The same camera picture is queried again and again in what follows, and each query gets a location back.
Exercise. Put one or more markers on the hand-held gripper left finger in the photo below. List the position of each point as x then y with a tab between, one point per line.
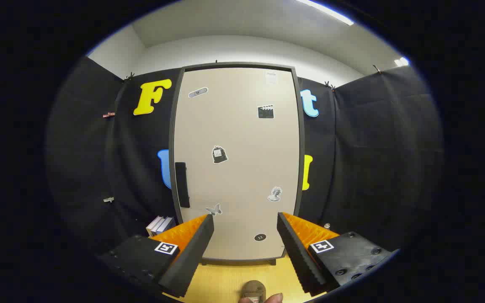
192	256

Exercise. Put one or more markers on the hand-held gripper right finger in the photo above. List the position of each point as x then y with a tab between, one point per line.
299	256

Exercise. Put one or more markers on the brown fuzzy shoe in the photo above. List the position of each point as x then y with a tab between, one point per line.
254	288

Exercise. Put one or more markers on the beige shoe cabinet door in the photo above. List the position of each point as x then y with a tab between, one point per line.
238	139

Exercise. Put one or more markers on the grey shoe cabinet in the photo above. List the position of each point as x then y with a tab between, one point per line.
238	65

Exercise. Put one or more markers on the black backdrop cloth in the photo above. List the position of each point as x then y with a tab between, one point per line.
373	147

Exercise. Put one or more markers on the small ceiling light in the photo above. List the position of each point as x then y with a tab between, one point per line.
401	62

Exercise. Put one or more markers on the long ceiling light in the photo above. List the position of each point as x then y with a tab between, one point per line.
326	11

